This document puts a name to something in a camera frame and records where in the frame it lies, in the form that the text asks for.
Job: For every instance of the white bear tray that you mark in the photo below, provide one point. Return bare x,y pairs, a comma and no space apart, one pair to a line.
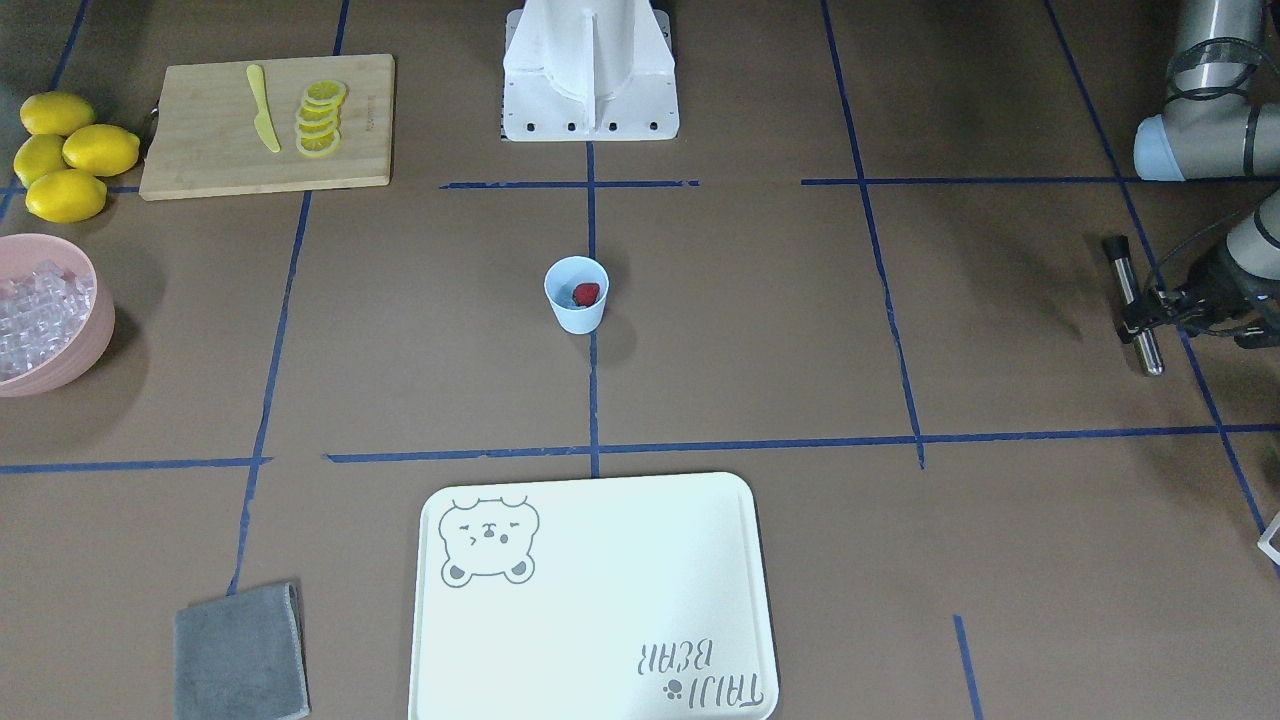
612,598

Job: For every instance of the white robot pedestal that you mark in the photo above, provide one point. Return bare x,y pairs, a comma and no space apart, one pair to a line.
589,71

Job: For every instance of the yellow lemon middle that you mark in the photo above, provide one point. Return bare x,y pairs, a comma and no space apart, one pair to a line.
38,157

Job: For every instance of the light blue cup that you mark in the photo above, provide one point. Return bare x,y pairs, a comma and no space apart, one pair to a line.
566,273

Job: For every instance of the pile of clear ice cubes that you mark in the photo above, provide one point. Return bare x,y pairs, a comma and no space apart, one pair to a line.
41,312

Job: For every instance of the white wire cup rack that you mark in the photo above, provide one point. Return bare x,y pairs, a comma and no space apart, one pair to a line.
1267,543

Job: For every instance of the steel muddler black tip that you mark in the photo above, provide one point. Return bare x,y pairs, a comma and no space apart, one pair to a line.
1117,252

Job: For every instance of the yellow lemon upper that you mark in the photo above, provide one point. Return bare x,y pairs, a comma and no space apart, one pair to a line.
56,113

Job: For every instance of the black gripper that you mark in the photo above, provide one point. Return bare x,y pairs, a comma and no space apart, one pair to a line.
1222,290

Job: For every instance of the red strawberry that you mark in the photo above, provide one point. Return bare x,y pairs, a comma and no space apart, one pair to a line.
585,294

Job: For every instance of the bamboo cutting board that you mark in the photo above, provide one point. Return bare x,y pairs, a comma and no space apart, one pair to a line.
206,144

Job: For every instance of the pink bowl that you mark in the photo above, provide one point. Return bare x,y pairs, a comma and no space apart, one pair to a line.
21,253

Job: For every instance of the lemon slices row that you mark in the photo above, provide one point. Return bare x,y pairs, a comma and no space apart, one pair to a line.
317,119

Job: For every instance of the grey folded cloth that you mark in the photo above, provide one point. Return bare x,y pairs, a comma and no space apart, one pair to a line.
241,657

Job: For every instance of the yellow plastic knife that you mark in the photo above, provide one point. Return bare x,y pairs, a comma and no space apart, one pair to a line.
262,122

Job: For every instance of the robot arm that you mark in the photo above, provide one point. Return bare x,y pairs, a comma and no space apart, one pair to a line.
1210,128

